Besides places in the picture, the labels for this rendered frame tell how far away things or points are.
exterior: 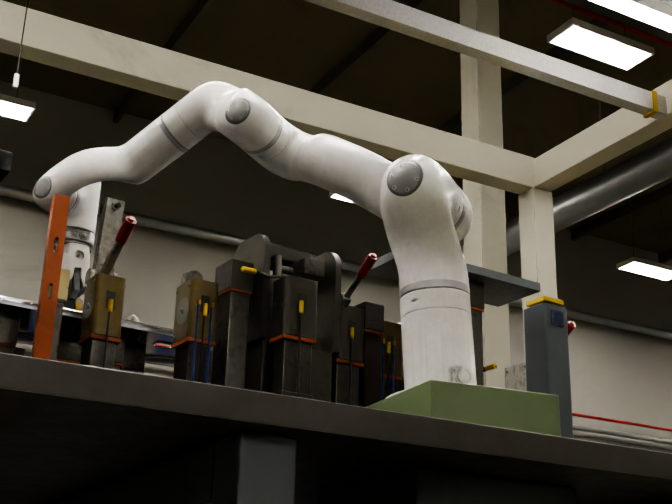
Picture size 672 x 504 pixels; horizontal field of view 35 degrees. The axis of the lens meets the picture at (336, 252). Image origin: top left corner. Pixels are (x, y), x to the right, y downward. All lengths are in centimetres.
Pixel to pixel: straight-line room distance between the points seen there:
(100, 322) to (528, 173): 530
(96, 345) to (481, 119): 905
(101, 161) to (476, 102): 888
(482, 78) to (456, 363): 939
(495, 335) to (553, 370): 770
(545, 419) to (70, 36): 448
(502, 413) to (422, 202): 37
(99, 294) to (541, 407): 81
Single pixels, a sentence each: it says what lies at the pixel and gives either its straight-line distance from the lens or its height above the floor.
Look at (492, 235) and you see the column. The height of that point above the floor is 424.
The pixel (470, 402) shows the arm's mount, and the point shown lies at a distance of 165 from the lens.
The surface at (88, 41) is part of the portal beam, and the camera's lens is 588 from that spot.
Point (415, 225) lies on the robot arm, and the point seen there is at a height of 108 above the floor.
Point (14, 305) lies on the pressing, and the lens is 204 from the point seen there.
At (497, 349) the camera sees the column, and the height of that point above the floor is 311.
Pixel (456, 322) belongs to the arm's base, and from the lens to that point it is 177.
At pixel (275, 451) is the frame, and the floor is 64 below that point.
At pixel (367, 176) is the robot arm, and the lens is 194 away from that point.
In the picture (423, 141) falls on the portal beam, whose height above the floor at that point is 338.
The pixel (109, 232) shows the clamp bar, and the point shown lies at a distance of 207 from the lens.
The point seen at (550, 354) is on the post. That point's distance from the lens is 235.
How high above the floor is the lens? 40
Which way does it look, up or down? 21 degrees up
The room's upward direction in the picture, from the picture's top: 2 degrees clockwise
